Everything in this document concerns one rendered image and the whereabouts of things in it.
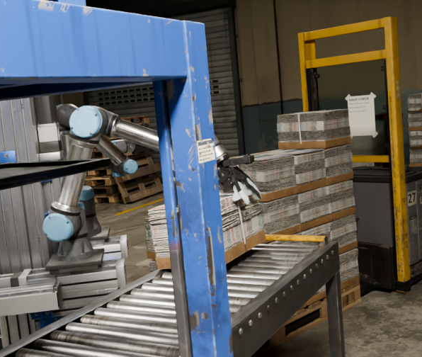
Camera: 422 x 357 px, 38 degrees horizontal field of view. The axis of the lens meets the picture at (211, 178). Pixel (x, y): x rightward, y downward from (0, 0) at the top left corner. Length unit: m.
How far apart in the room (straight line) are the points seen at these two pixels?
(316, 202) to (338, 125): 0.53
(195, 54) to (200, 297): 0.44
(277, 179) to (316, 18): 6.84
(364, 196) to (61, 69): 3.84
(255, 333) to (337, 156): 2.25
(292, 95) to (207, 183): 9.13
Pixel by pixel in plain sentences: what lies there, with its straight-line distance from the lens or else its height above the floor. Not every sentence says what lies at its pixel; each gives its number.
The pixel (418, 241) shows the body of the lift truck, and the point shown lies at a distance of 4.58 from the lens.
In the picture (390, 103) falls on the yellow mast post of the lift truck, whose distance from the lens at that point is 4.16.
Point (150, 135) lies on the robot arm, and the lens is 2.43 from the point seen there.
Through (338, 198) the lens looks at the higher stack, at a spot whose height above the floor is 0.73.
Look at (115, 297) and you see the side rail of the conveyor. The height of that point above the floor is 0.80.
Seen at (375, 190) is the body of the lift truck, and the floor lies 0.68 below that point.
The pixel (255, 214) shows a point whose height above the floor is 0.95.
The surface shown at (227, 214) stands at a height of 1.00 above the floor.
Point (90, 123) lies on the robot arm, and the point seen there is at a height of 1.37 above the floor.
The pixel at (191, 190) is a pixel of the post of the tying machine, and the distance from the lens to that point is 1.10.
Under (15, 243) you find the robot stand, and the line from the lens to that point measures 2.77.
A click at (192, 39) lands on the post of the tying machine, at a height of 1.52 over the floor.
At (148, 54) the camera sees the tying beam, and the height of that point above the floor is 1.49.
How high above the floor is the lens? 1.40
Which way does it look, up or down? 7 degrees down
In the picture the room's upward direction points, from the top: 5 degrees counter-clockwise
